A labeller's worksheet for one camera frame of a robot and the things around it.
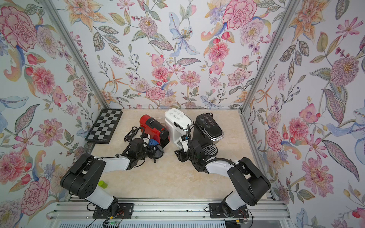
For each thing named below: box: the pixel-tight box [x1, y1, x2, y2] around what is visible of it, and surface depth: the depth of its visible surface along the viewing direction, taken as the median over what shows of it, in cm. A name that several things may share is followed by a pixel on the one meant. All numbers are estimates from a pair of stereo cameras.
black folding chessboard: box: [84, 108, 124, 145], surface depth 109 cm
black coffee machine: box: [192, 112, 225, 159], surface depth 83 cm
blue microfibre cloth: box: [148, 138, 160, 147], surface depth 92 cm
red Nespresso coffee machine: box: [139, 114, 170, 149], surface depth 89 cm
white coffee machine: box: [164, 108, 195, 149], surface depth 88 cm
